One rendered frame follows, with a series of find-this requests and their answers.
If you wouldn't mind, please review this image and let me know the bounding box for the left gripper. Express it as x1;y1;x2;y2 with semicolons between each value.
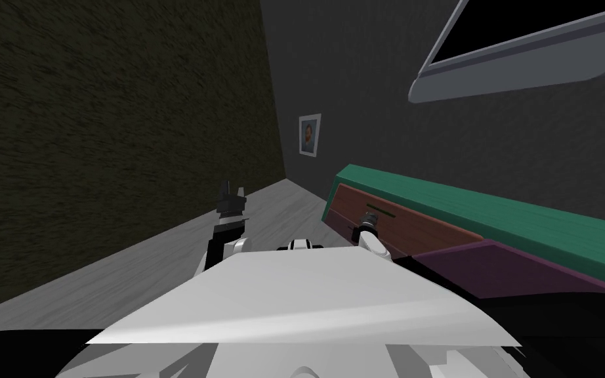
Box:
216;180;248;219

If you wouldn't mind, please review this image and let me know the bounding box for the brown drawer front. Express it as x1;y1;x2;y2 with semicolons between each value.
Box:
326;183;486;259

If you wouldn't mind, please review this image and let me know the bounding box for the framed portrait picture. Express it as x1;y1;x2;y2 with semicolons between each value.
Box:
298;112;323;158

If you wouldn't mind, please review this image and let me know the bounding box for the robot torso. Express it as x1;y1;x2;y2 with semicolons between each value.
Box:
63;238;533;378

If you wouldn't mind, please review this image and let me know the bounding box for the green-topped purple cabinet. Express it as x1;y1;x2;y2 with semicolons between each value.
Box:
320;163;605;304

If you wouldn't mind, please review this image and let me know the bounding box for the grey-framed window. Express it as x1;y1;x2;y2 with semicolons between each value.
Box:
407;0;605;104

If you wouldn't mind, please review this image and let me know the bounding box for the dark green drawer handle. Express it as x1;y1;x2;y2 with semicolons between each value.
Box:
365;203;398;218

